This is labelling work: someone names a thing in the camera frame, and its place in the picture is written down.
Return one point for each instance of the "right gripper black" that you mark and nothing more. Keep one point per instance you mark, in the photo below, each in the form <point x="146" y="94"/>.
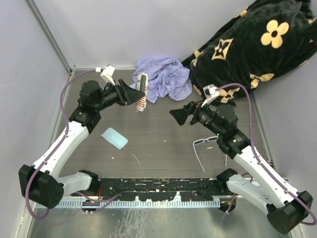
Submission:
<point x="181" y="115"/>

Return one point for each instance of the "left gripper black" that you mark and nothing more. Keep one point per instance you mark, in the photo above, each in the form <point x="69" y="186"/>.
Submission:
<point x="126" y="94"/>

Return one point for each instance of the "printed glasses case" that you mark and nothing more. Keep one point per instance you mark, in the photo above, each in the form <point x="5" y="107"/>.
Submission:
<point x="142" y="86"/>

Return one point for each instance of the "light blue cleaning cloth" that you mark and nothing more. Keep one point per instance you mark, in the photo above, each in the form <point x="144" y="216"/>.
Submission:
<point x="114" y="138"/>

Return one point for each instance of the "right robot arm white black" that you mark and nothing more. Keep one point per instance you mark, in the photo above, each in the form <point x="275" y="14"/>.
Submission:
<point x="284" y="206"/>

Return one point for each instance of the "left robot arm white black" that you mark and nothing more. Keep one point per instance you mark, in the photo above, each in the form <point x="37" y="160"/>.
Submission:
<point x="40" y="182"/>

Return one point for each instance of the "crumpled lavender cloth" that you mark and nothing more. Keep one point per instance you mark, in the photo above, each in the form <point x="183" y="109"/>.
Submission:
<point x="166" y="77"/>

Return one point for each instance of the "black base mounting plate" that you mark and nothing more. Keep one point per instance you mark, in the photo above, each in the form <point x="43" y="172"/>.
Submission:
<point x="161" y="189"/>

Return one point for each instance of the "black floral plush blanket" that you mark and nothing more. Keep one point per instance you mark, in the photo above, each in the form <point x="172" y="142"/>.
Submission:
<point x="265" y="41"/>

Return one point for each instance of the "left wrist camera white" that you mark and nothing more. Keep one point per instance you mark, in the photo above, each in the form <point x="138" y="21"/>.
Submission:
<point x="106" y="73"/>

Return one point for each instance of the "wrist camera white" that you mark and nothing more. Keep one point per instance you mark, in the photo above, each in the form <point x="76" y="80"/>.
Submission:
<point x="106" y="73"/>
<point x="211" y="94"/>

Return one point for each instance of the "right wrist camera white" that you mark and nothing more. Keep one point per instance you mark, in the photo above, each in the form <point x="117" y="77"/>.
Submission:
<point x="211" y="94"/>

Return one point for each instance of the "white frame sunglasses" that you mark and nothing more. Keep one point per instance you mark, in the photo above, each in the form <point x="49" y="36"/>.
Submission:
<point x="206" y="156"/>

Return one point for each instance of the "aluminium frame post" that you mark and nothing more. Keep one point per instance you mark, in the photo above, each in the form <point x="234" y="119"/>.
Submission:
<point x="48" y="27"/>

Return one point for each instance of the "slotted grey cable duct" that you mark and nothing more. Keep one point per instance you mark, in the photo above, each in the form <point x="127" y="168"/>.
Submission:
<point x="80" y="202"/>

